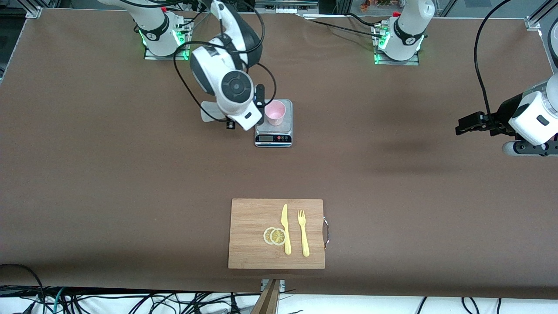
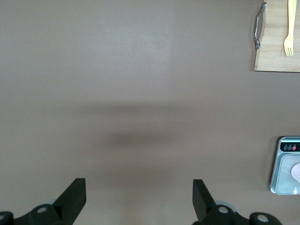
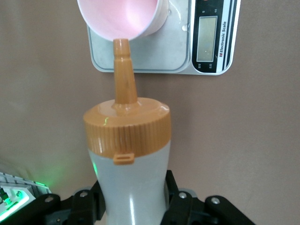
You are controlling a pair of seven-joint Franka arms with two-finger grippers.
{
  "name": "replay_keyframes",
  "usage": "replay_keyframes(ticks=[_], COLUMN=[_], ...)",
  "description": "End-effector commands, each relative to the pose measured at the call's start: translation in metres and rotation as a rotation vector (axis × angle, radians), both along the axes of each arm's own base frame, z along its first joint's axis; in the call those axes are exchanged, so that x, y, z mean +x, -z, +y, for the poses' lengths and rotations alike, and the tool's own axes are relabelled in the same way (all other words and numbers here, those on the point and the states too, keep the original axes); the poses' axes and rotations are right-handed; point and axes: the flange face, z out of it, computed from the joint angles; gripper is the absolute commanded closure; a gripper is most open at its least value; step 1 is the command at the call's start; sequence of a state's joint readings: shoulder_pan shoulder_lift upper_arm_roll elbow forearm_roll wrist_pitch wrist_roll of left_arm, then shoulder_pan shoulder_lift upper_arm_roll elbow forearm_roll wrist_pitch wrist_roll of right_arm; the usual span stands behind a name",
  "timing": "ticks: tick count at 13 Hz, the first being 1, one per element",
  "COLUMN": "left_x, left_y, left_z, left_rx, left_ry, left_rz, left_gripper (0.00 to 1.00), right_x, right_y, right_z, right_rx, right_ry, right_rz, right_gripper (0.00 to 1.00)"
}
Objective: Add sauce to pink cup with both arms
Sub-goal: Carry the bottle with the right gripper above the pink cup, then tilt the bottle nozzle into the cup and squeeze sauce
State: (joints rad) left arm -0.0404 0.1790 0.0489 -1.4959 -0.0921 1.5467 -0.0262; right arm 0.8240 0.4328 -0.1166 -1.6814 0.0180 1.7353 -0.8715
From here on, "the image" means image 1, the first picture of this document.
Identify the pink plastic cup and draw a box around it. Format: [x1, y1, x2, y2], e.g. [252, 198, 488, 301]
[264, 100, 287, 126]

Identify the silver digital kitchen scale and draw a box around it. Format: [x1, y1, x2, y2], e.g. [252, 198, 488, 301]
[255, 99, 293, 148]

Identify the wooden cutting board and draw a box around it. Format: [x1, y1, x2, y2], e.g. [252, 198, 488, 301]
[228, 198, 326, 270]

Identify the yellow plastic knife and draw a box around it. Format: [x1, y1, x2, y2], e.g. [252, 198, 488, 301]
[281, 204, 292, 256]

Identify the white power strip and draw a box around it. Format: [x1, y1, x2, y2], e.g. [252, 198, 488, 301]
[255, 0, 320, 14]

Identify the yellow plastic fork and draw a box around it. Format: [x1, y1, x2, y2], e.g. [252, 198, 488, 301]
[298, 209, 310, 257]

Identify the orange toy food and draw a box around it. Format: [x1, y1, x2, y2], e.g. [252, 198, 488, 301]
[360, 0, 393, 11]

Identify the wooden bar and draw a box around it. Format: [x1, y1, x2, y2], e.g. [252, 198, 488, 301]
[251, 279, 280, 314]

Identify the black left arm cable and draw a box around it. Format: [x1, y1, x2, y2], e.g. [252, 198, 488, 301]
[473, 0, 510, 125]

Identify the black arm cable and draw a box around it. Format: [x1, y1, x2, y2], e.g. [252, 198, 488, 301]
[173, 0, 278, 125]
[473, 0, 510, 125]

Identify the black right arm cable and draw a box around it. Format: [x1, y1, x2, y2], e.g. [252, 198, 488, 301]
[173, 0, 278, 125]

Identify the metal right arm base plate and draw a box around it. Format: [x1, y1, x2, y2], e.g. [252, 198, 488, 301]
[144, 47, 191, 61]

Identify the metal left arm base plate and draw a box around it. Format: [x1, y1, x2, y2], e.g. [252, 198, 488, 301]
[374, 52, 420, 66]

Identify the black base power cable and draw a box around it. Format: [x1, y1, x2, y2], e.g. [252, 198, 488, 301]
[174, 0, 211, 32]
[301, 13, 384, 36]

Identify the teal floor cable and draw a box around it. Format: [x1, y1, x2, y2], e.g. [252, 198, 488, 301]
[41, 287, 67, 314]

